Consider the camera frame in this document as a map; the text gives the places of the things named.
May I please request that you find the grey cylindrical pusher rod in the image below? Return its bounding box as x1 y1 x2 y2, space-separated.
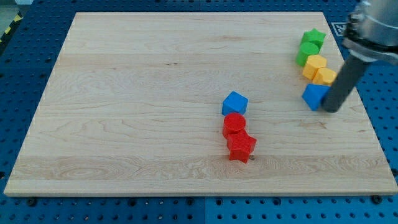
322 55 370 113

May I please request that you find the blue triangle block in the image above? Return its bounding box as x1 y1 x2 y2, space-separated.
302 83 330 111

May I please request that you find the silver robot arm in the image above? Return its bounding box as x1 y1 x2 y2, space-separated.
322 0 397 113

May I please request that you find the light wooden board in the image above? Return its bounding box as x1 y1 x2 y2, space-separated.
4 12 397 197

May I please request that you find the yellow heart block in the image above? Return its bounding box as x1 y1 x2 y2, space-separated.
312 68 337 86

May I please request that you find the yellow hexagon block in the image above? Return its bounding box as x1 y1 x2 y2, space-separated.
302 55 327 80

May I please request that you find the white fiducial marker tag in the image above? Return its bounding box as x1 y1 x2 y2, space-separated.
331 22 346 37

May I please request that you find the green cylinder block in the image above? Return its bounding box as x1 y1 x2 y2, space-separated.
295 42 320 67

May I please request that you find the green star block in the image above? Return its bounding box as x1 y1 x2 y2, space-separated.
300 28 326 49

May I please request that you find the blue cube block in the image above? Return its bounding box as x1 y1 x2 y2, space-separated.
221 91 249 116

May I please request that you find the red cylinder block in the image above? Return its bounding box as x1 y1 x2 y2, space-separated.
222 113 246 138

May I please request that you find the red star block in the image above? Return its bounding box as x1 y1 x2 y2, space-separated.
227 130 257 164

